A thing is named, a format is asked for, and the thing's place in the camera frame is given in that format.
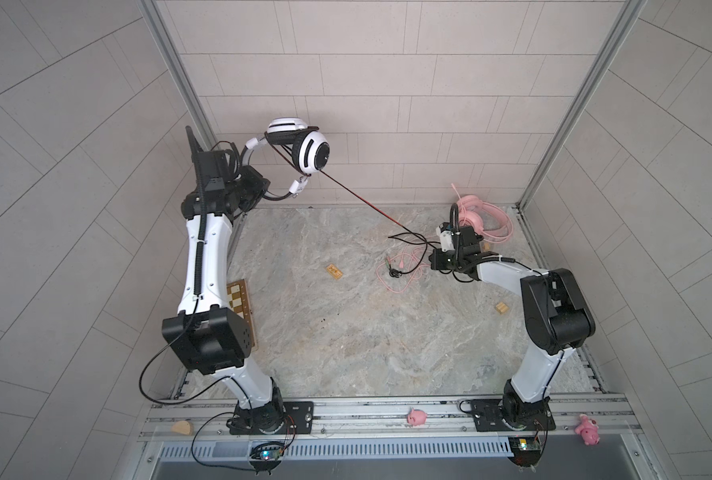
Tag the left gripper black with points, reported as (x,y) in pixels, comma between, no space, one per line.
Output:
(255,183)

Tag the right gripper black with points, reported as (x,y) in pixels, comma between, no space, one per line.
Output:
(437,263)

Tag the black white headphones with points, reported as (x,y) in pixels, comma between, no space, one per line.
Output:
(302,146)

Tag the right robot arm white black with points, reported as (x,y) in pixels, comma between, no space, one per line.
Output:
(556,317)

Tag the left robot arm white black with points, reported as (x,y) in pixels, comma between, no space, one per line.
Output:
(206,334)

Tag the pink headphones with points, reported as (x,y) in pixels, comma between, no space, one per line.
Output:
(489,221)

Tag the wooden chessboard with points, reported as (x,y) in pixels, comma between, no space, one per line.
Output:
(239,302)

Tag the small wooden block centre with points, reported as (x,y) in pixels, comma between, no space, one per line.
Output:
(334,271)

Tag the pink pig toy centre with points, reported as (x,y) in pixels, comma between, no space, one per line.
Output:
(417,417)

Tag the pink pig toy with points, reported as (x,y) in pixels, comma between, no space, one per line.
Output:
(588,430)
(417,417)

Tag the right circuit board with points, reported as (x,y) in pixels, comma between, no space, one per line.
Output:
(526,451)

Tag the circuit board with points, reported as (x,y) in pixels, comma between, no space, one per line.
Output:
(526,451)
(268,452)

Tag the pink pig toy right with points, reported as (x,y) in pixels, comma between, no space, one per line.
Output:
(588,430)

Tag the left circuit board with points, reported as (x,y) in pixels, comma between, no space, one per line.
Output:
(268,452)

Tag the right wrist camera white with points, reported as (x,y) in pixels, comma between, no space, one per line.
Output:
(448,237)

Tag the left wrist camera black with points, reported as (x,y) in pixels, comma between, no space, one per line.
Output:
(215,169)

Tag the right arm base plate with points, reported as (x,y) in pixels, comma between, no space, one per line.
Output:
(488,414)

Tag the aluminium rail frame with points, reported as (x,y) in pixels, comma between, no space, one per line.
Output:
(373,417)

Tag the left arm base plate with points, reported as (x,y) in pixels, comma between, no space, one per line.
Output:
(296,416)

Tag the beige wooden piece on rail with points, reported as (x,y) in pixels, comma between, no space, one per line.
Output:
(182,427)

